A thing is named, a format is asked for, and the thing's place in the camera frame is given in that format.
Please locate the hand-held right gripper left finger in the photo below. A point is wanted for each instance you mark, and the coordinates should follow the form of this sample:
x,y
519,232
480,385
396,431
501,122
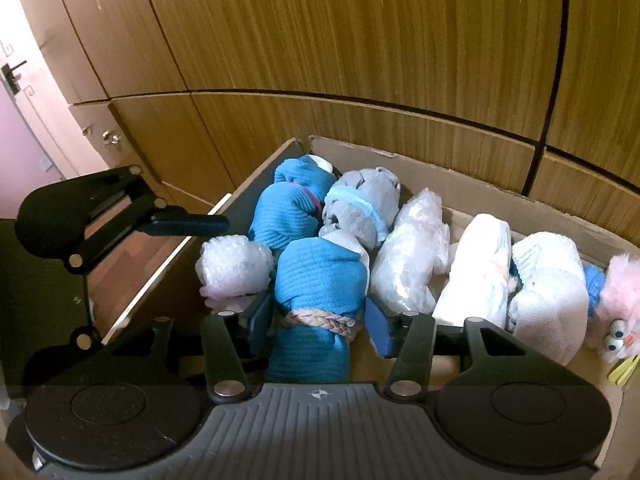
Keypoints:
x,y
260,325

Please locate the blue sock bundle braided band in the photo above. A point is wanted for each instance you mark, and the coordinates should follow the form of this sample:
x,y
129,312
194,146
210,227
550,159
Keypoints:
x,y
320,280

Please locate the lilac bubble wrap bundle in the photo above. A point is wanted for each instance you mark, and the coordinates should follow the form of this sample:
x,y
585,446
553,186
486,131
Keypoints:
x,y
232,265

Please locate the white sock bundle pink band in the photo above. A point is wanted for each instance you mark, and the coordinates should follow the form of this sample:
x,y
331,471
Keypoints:
x,y
475,275

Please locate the wooden wardrobe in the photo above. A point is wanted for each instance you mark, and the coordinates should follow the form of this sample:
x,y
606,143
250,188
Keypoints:
x,y
350,35

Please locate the grey sock bundle blue band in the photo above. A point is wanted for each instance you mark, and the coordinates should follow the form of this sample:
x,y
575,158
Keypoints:
x,y
357,205

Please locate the blue sock bundle pink band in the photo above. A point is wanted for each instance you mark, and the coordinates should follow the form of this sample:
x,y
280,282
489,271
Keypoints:
x,y
285,210

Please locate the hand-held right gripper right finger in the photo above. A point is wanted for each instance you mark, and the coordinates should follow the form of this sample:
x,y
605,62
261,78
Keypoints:
x,y
380,327

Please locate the white room door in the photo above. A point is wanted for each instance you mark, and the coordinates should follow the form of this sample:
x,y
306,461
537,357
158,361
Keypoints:
x,y
25,125

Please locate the large bubble wrap bundle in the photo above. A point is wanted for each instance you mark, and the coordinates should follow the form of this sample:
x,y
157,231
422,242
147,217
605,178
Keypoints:
x,y
410,255

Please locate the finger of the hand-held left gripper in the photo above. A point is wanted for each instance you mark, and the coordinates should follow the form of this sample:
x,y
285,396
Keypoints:
x,y
82,344
190,225

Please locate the cardboard box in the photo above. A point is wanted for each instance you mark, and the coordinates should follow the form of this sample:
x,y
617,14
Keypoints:
x,y
500,185

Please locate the pink fluffy socks with eyes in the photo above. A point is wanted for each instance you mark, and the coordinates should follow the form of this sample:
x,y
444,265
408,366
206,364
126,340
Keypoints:
x,y
622,300

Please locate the white knit sock bundle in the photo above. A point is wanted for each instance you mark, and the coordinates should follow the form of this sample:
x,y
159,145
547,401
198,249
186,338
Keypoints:
x,y
550,295

